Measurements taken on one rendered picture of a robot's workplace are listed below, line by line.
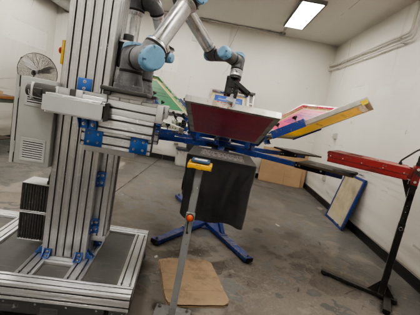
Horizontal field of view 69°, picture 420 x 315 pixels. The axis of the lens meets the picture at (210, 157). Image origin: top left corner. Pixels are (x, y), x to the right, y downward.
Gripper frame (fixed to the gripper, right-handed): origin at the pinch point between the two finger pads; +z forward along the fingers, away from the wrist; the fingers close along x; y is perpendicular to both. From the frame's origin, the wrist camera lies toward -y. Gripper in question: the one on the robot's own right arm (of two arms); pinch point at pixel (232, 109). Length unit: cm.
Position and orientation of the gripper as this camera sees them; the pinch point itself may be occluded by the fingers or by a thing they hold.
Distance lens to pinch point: 184.0
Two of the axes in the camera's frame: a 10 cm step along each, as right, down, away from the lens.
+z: -1.9, 9.7, -1.2
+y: -9.8, -1.9, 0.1
